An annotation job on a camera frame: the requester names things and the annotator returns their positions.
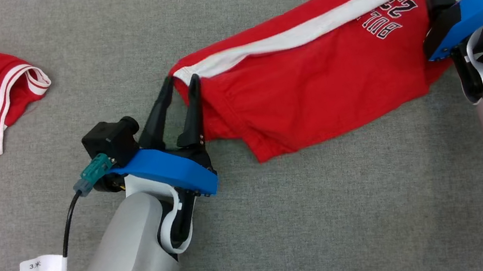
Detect thin black cable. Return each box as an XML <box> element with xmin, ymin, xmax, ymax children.
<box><xmin>41</xmin><ymin>189</ymin><xmax>96</xmax><ymax>271</ymax></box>

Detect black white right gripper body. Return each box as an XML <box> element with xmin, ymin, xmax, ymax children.
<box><xmin>417</xmin><ymin>0</ymin><xmax>483</xmax><ymax>112</ymax></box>

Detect grey felt table cover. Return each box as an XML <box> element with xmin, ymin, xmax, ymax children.
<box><xmin>0</xmin><ymin>0</ymin><xmax>483</xmax><ymax>271</ymax></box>

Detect white cable label tag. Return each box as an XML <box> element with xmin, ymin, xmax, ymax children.
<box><xmin>17</xmin><ymin>251</ymin><xmax>70</xmax><ymax>271</ymax></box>

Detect blue left camera mount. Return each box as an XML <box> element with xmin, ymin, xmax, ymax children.
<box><xmin>107</xmin><ymin>137</ymin><xmax>222</xmax><ymax>212</ymax></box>

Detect red shorts with white stripe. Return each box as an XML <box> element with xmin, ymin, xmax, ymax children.
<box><xmin>156</xmin><ymin>0</ymin><xmax>465</xmax><ymax>176</ymax></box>

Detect teal cable connector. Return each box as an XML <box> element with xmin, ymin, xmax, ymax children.
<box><xmin>68</xmin><ymin>151</ymin><xmax>120</xmax><ymax>198</ymax></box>

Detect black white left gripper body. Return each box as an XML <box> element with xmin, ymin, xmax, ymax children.
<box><xmin>123</xmin><ymin>166</ymin><xmax>206</xmax><ymax>262</ymax></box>

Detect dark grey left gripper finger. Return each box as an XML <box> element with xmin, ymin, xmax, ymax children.
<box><xmin>166</xmin><ymin>73</ymin><xmax>212</xmax><ymax>150</ymax></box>
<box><xmin>129</xmin><ymin>75</ymin><xmax>186</xmax><ymax>154</ymax></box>

